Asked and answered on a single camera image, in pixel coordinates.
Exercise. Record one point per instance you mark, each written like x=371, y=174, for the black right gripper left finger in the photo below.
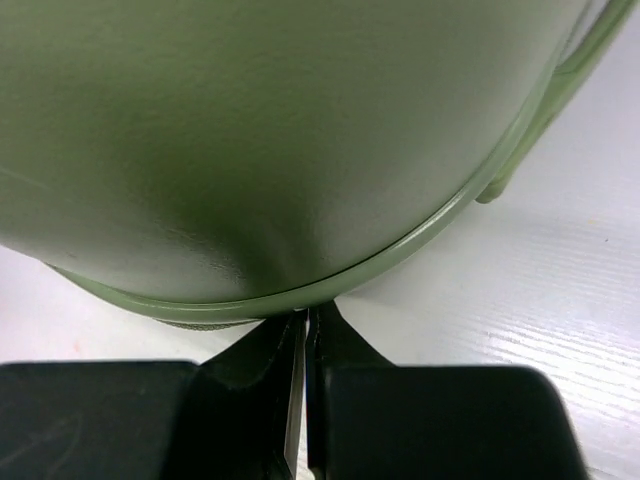
x=235, y=416

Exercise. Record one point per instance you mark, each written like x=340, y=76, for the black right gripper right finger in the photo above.
x=368, y=418

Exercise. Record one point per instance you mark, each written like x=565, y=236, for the green hard-shell suitcase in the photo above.
x=210, y=162

